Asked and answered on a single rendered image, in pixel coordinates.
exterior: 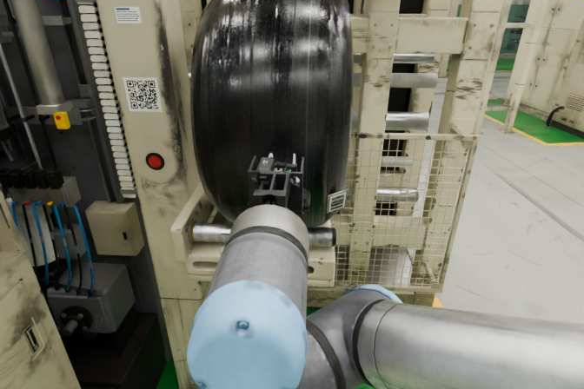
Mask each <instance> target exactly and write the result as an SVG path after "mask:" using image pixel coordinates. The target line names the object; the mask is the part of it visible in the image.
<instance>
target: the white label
mask: <svg viewBox="0 0 584 389"><path fill-rule="evenodd" d="M347 196H348V190H347V189H346V190H343V191H340V192H337V193H334V194H330V195H329V196H328V206H327V213H330V212H333V211H336V210H338V209H341V208H345V207H346V201H347Z"/></svg>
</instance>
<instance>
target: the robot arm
mask: <svg viewBox="0 0 584 389"><path fill-rule="evenodd" d="M285 166H286V162H276V163H275V164H274V157H273V154H272V153H270V154H269V157H262V158H261V160H260V163H259V165H257V166H256V155H254V158H253V160H252V162H251V164H250V166H249V170H248V182H249V203H248V209H247V210H245V211H244V212H242V213H241V214H240V215H239V216H238V217H237V218H236V220H235V221H234V224H233V226H232V228H231V231H230V233H229V237H228V239H227V242H226V244H225V247H221V248H220V250H219V253H220V255H221V257H220V260H219V261H218V264H217V267H216V270H215V273H214V275H213V278H212V281H211V282H210V285H209V289H208V292H207V294H206V296H205V299H204V302H203V303H202V305H201V306H200V308H199V309H198V311H197V313H196V316H195V318H194V321H193V324H192V327H191V332H190V339H189V346H188V352H187V361H188V367H189V371H190V374H191V376H192V378H193V380H194V381H195V382H196V383H197V384H198V385H199V387H200V389H356V388H357V387H358V386H359V385H361V384H366V385H368V386H372V387H374V388H375V389H584V324H578V323H570V322H562V321H555V320H540V319H532V318H525V317H517V316H509V315H502V314H494V313H479V312H472V311H464V310H456V309H449V308H441V307H427V306H419V305H411V304H403V303H402V302H401V301H400V300H399V298H398V297H397V296H395V295H394V294H393V293H392V292H390V291H389V290H387V289H386V288H384V287H381V286H377V285H364V286H362V287H357V288H354V289H351V290H349V291H348V292H346V293H345V294H344V295H343V296H342V297H341V298H339V299H338V300H335V301H333V302H332V303H330V304H328V305H326V306H325V307H323V308H321V309H319V310H318V311H316V312H314V313H312V314H310V315H309V316H307V317H306V311H307V284H308V265H309V232H308V230H307V227H306V225H305V224H304V223H303V220H305V213H304V212H309V205H310V192H309V191H308V190H307V189H305V188H303V173H304V157H302V165H301V172H297V163H295V154H294V155H293V164H288V163H287V166H286V167H285ZM252 169H253V170H252Z"/></svg>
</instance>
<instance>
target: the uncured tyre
mask: <svg viewBox="0 0 584 389"><path fill-rule="evenodd" d="M353 83H354V58H353V38H352V29H351V19H350V10H349V4H348V0H210V1H209V3H208V4H207V5H206V6H205V8H204V10H203V12H202V15H201V17H200V20H199V23H198V26H197V30H196V37H195V42H194V48H193V55H192V64H191V76H190V115H191V128H192V137H193V145H194V151H195V157H196V166H197V169H198V173H199V176H200V180H201V183H202V187H203V189H204V192H205V194H206V195H207V197H208V199H209V201H210V202H211V203H212V204H213V205H214V206H215V207H216V209H217V210H218V211H219V212H220V213H221V214H222V215H223V216H224V217H225V218H226V219H227V220H228V221H232V222H234V221H235V220H236V218H237V217H238V216H239V215H240V214H241V213H242V212H244V211H245V210H247V209H248V203H249V182H248V170H249V166H250V164H251V162H252V160H253V158H254V155H256V166H257V165H259V163H260V160H261V158H262V157H269V154H270V153H272V154H273V157H274V164H275V163H276V162H286V166H287V163H288V164H293V155H294V154H295V163H297V172H301V165H302V157H304V173H303V188H305V189H307V190H308V191H309V192H310V205H309V212H304V213H305V220H303V223H304V224H305V225H306V227H317V226H321V225H323V224H324V223H326V222H327V221H328V220H329V219H330V218H331V217H333V216H334V215H335V214H336V213H337V212H339V210H340V209H338V210H336V211H333V212H330V213H327V206H328V197H329V195H331V194H334V193H337V192H340V191H343V190H344V188H345V183H346V178H347V172H348V159H349V150H350V140H351V128H352V111H353ZM286 166H285V167H286Z"/></svg>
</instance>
